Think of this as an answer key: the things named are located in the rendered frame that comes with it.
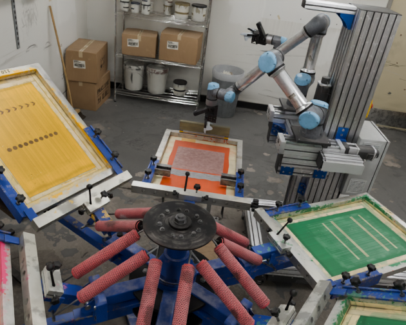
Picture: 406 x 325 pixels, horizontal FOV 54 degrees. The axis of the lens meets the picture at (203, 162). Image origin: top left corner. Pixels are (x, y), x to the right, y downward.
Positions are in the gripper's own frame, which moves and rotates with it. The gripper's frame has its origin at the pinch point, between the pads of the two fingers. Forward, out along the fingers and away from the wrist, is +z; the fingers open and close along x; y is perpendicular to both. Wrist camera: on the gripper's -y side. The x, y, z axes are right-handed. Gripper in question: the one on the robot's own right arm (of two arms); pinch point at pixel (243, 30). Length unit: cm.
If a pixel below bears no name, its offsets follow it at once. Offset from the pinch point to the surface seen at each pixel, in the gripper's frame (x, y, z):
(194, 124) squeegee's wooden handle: -79, 44, 0
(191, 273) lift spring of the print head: -209, 15, -67
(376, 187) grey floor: 112, 185, -143
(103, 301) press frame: -226, 32, -38
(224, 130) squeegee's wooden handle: -71, 46, -21
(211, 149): -75, 63, -14
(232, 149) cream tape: -66, 64, -27
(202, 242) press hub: -198, 10, -66
